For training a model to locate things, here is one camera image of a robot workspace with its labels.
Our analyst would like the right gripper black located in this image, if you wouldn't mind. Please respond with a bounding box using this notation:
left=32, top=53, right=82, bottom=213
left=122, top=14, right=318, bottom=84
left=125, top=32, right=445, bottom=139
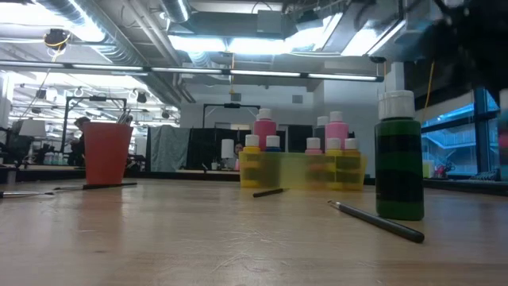
left=434, top=0, right=508, bottom=95

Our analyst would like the round silver ventilation duct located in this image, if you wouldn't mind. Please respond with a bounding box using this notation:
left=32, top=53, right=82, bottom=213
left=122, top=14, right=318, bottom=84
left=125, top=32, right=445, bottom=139
left=160, top=0, right=191, bottom=24

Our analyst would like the large light pink paint bottle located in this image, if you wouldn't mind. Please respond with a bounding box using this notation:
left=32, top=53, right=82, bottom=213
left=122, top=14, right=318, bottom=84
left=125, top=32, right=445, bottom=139
left=324, top=110, right=350, bottom=154

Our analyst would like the yellow translucent plastic bin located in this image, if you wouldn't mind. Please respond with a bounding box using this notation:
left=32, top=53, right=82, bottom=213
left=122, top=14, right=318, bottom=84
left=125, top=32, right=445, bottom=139
left=237, top=152, right=368, bottom=191

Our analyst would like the orange plastic cup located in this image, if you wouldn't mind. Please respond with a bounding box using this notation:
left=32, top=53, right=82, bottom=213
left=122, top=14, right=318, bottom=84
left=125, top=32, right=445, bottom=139
left=82, top=122, right=134, bottom=186

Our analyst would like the small ochre paint bottle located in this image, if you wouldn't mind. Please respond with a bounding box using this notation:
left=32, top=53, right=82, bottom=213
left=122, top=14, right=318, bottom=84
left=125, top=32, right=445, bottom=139
left=242, top=134, right=262, bottom=188

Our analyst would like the black office chair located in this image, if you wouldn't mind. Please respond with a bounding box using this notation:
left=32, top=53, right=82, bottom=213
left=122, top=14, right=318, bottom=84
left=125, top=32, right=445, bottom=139
left=0, top=126, right=33, bottom=170

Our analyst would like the hanging yellow cord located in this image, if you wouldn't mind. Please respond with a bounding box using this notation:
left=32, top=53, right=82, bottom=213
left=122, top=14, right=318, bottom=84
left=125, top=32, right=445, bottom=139
left=424, top=59, right=437, bottom=114

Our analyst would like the small green paint bottle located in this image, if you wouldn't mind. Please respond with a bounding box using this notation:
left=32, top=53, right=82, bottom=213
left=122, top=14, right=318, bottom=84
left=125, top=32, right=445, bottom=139
left=375, top=90, right=425, bottom=222

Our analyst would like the long ceiling light bar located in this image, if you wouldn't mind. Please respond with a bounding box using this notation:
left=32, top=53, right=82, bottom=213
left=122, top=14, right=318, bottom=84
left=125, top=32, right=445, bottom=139
left=0, top=60, right=385, bottom=83

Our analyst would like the large rectangular silver duct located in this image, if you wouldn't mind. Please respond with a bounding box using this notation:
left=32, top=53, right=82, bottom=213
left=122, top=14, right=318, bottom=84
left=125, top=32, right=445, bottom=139
left=317, top=0, right=441, bottom=60

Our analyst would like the small tan paint bottle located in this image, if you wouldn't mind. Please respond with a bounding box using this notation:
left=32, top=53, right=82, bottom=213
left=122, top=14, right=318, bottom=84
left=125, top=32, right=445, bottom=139
left=343, top=137, right=362, bottom=190

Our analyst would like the white background container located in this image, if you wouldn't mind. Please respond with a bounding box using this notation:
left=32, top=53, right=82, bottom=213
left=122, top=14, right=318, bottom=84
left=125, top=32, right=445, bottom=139
left=221, top=138, right=235, bottom=160

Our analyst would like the large rose paint bottle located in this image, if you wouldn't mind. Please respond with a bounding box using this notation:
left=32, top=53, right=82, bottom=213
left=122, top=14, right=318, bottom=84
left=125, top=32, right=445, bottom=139
left=252, top=108, right=278, bottom=154

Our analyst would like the black and yellow cable reel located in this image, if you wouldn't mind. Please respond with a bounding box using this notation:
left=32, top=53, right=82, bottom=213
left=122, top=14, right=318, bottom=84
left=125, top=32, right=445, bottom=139
left=42, top=28, right=71, bottom=52

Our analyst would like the white lamp shade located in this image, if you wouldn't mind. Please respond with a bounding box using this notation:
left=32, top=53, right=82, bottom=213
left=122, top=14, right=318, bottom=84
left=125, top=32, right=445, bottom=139
left=18, top=118, right=47, bottom=138

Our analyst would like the person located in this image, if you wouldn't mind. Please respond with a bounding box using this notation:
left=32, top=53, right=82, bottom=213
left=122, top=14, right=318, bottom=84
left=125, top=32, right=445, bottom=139
left=67, top=116, right=93, bottom=167
left=233, top=142, right=244, bottom=171

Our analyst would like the gray cloth partition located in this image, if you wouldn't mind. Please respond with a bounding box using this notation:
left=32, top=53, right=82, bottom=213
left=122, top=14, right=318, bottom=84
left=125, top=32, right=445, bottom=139
left=145, top=125, right=191, bottom=172

